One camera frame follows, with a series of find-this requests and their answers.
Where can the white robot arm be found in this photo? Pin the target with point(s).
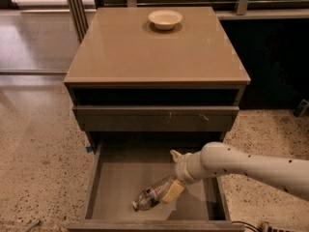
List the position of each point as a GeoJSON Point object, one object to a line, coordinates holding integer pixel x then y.
{"type": "Point", "coordinates": [218, 159]}

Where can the dark robot base part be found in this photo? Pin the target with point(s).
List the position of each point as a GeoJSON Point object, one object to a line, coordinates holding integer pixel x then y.
{"type": "Point", "coordinates": [301, 108]}

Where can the white paper bowl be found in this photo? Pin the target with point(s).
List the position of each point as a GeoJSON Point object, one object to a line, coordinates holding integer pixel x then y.
{"type": "Point", "coordinates": [165, 19]}

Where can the tan drawer cabinet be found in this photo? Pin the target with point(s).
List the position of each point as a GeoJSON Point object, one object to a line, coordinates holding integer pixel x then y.
{"type": "Point", "coordinates": [124, 60]}

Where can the open grey middle drawer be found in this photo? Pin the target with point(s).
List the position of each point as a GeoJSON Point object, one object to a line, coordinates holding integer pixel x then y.
{"type": "Point", "coordinates": [121, 172]}

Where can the blue tape piece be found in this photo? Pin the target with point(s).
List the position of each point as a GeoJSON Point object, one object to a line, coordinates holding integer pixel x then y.
{"type": "Point", "coordinates": [89, 149]}

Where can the clear plastic water bottle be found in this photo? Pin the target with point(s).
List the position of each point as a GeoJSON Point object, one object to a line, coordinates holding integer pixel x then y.
{"type": "Point", "coordinates": [151, 196]}

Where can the grey metal frame post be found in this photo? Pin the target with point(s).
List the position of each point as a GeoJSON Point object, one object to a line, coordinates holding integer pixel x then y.
{"type": "Point", "coordinates": [79, 18]}

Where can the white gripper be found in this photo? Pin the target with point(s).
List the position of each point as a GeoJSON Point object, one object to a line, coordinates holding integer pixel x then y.
{"type": "Point", "coordinates": [182, 168]}

